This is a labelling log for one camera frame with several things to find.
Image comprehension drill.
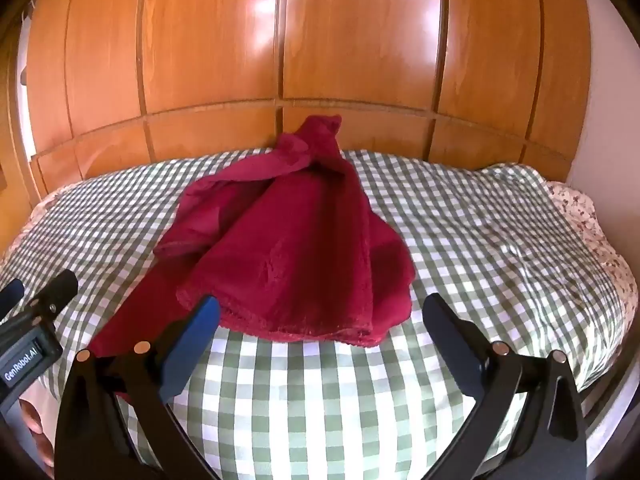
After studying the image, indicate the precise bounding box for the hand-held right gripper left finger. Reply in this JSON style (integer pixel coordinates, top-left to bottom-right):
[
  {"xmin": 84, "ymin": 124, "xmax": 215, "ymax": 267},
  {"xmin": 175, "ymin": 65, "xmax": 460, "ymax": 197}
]
[{"xmin": 54, "ymin": 295, "xmax": 223, "ymax": 480}]

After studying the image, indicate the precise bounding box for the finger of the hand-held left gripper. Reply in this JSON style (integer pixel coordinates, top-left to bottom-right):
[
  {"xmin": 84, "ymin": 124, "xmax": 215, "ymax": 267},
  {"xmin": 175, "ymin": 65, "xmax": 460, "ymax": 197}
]
[
  {"xmin": 27, "ymin": 269, "xmax": 79, "ymax": 318},
  {"xmin": 0, "ymin": 279, "xmax": 26, "ymax": 320}
]

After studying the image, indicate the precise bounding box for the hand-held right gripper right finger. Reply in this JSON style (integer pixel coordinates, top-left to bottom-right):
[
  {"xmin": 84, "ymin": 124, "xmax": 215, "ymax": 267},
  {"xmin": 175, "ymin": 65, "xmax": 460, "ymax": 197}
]
[{"xmin": 421, "ymin": 292, "xmax": 587, "ymax": 480}]

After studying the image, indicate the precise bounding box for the red garment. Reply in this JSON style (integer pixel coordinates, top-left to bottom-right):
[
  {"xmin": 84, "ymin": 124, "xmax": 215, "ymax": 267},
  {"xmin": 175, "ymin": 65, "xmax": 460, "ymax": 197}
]
[{"xmin": 87, "ymin": 114, "xmax": 418, "ymax": 406}]

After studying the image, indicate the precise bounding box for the person's left hand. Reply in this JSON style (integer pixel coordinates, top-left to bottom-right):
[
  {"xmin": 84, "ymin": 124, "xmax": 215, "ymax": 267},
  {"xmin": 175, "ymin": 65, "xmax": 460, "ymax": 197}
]
[{"xmin": 19, "ymin": 399, "xmax": 56, "ymax": 468}]

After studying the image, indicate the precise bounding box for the green checked bed sheet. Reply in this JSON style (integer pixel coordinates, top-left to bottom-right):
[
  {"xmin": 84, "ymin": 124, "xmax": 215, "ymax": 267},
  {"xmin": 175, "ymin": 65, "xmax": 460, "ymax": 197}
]
[{"xmin": 0, "ymin": 149, "xmax": 626, "ymax": 480}]

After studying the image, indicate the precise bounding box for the wooden wardrobe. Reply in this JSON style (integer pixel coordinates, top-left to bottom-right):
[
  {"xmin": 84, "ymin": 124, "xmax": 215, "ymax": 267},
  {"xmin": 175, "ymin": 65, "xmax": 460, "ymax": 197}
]
[{"xmin": 0, "ymin": 0, "xmax": 593, "ymax": 241}]

